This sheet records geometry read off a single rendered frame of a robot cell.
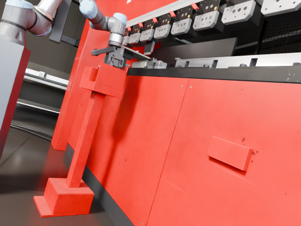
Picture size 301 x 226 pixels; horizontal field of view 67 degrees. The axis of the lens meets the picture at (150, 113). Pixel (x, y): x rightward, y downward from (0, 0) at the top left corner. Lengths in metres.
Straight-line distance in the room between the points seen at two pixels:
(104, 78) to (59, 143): 1.40
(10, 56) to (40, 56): 3.85
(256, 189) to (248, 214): 0.07
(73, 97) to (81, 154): 1.18
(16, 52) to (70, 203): 0.81
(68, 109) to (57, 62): 2.78
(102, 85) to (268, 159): 0.83
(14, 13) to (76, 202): 1.00
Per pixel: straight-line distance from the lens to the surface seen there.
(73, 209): 1.36
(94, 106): 1.27
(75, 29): 5.23
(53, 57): 5.14
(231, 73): 0.88
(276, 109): 0.75
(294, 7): 1.01
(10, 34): 1.37
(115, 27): 1.27
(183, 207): 0.93
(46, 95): 5.11
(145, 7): 1.99
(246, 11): 1.13
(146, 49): 1.75
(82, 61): 2.43
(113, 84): 1.23
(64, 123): 2.44
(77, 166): 1.33
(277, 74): 0.78
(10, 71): 1.32
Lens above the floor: 0.65
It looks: 1 degrees down
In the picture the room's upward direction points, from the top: 16 degrees clockwise
